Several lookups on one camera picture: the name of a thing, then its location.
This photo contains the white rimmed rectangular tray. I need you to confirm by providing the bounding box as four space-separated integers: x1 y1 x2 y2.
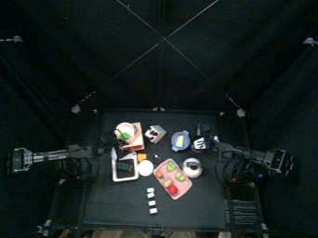
111 148 141 183

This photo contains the white text label sticker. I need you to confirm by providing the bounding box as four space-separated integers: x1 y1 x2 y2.
231 199 258 231

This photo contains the black and white bowl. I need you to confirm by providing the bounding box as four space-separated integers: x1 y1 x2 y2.
190 136 210 153

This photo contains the light blue toy bowl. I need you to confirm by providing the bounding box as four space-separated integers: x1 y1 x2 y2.
170 129 191 152

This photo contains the white round disc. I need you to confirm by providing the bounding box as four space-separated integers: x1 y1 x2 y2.
137 159 155 178

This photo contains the pink rectangular tray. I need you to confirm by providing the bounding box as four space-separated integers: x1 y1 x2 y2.
153 157 194 201

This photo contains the pink wooden toy box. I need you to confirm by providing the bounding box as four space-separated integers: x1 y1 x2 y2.
122 122 147 152

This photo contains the gray white toy cube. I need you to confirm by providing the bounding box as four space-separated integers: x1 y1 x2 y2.
145 125 169 144

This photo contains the black ridged toy piece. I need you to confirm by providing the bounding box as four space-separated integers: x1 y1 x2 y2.
115 161 134 173

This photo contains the red toy fruit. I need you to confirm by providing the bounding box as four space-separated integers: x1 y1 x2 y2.
167 184 181 196

